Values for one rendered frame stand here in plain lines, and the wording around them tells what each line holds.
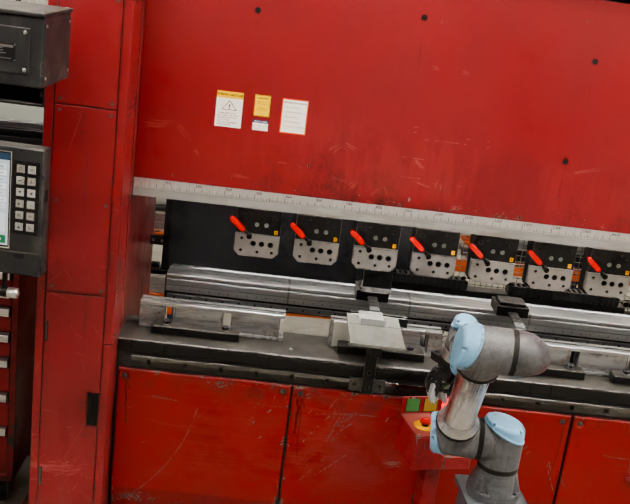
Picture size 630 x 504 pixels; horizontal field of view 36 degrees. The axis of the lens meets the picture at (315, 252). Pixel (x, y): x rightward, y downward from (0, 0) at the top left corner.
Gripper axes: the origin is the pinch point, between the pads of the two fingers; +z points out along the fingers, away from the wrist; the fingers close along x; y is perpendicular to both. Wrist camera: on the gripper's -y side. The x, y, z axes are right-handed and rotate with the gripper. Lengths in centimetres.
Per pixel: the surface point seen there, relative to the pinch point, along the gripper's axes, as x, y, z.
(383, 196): -12, -55, -38
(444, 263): 11.2, -41.6, -21.0
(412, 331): 4.9, -35.4, 4.7
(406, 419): -5.0, -1.7, 11.9
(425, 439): -2.6, 9.2, 9.0
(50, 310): -116, -44, 5
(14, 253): -127, -19, -38
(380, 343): -13.7, -19.1, -5.1
